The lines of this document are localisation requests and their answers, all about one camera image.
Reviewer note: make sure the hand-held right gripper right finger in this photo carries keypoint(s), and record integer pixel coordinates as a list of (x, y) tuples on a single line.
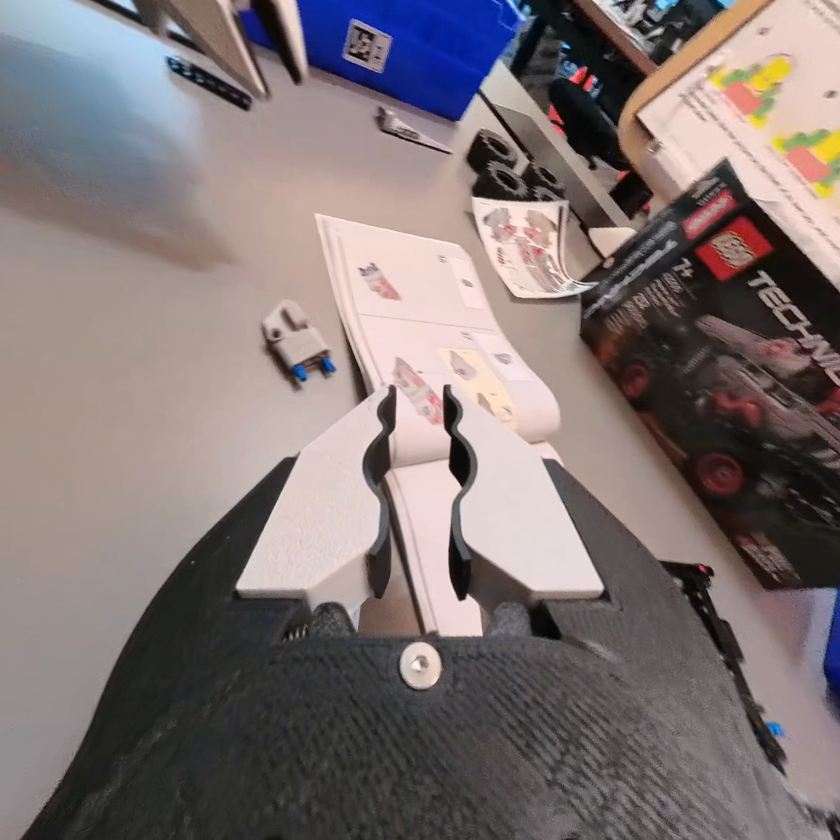
[(525, 525)]

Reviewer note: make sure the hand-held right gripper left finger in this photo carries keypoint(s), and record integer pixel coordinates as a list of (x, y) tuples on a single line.
[(308, 525)]

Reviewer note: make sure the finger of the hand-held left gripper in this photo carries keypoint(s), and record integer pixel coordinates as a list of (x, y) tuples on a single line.
[(203, 33), (289, 33)]

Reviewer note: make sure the black toy beam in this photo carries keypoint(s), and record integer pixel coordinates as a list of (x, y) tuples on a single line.
[(210, 84)]

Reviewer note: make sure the grey toy part blue pins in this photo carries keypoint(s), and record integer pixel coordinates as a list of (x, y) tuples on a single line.
[(302, 344)]

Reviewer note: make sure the grey desk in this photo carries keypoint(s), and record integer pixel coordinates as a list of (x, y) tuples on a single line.
[(164, 394)]

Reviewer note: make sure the long wooden desk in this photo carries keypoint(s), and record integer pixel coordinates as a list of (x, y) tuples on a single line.
[(617, 39)]

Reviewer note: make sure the blue storage bin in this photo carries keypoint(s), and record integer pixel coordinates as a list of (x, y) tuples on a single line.
[(835, 643), (426, 65)]

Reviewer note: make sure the grey toy wedge panel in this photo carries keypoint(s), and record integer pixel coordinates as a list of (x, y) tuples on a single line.
[(410, 131)]

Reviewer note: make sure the black toy truck chassis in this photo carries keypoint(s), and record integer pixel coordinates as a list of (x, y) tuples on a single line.
[(722, 643)]

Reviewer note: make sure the black toy tyre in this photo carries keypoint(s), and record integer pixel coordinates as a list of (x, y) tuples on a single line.
[(499, 182), (544, 180), (489, 151)]

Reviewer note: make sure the black toy truck box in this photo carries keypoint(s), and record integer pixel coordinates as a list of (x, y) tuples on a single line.
[(722, 367)]

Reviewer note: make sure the toy instruction booklet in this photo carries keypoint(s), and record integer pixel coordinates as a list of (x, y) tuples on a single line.
[(407, 289)]

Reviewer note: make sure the toy sticker sheet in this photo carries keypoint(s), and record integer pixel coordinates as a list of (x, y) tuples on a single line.
[(525, 262)]

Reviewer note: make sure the black office chair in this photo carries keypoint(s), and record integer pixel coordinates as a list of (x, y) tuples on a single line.
[(584, 124)]

